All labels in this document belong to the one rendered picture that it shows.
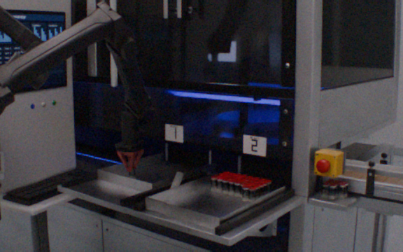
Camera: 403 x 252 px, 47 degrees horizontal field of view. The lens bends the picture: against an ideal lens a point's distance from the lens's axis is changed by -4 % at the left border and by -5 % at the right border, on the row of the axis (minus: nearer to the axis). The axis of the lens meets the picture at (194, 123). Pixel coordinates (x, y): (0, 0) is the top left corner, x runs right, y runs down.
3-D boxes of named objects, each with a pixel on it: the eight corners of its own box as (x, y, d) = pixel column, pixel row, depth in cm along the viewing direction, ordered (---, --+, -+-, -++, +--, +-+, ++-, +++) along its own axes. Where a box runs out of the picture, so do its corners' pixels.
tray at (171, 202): (216, 182, 163) (216, 172, 162) (284, 197, 147) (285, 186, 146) (145, 208, 137) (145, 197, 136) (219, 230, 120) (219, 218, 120)
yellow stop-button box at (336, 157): (322, 169, 148) (324, 147, 147) (344, 173, 143) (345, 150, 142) (313, 175, 142) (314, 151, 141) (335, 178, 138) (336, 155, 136)
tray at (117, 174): (162, 160, 192) (162, 152, 191) (215, 171, 176) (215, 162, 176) (97, 179, 166) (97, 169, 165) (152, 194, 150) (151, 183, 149)
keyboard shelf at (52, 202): (62, 175, 207) (61, 169, 206) (112, 184, 194) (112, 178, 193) (-20, 203, 168) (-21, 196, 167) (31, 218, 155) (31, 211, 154)
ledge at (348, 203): (326, 192, 156) (327, 187, 156) (363, 199, 148) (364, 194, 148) (308, 204, 145) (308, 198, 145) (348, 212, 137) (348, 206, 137)
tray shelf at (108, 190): (153, 163, 195) (153, 159, 195) (313, 196, 153) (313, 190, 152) (57, 190, 158) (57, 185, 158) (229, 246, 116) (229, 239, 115)
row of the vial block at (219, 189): (213, 189, 155) (213, 175, 154) (261, 199, 144) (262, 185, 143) (209, 190, 153) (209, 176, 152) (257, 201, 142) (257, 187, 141)
